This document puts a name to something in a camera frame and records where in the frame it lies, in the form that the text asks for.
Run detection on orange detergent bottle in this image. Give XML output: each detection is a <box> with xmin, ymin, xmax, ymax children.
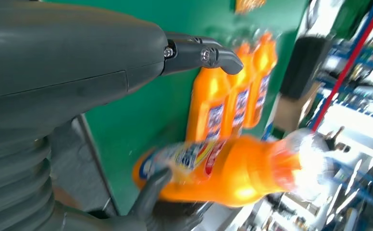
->
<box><xmin>132</xmin><ymin>129</ymin><xmax>334</xmax><ymax>208</ymax></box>
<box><xmin>186</xmin><ymin>65</ymin><xmax>233</xmax><ymax>144</ymax></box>
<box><xmin>223</xmin><ymin>42</ymin><xmax>254</xmax><ymax>138</ymax></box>
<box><xmin>245</xmin><ymin>31</ymin><xmax>278</xmax><ymax>129</ymax></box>

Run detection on yellow taped cardboard mat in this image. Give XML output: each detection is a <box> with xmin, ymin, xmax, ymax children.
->
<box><xmin>234</xmin><ymin>0</ymin><xmax>267</xmax><ymax>15</ymax></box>

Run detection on open cardboard box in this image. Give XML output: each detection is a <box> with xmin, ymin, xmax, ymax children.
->
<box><xmin>274</xmin><ymin>83</ymin><xmax>321</xmax><ymax>133</ymax></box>

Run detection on black zip case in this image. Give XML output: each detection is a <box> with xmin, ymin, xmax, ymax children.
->
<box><xmin>280</xmin><ymin>35</ymin><xmax>332</xmax><ymax>100</ymax></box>

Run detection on red pole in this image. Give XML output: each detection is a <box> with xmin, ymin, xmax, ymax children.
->
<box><xmin>311</xmin><ymin>0</ymin><xmax>373</xmax><ymax>132</ymax></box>

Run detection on blue storage shelving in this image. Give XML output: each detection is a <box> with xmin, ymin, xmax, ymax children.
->
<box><xmin>313</xmin><ymin>0</ymin><xmax>373</xmax><ymax>231</ymax></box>

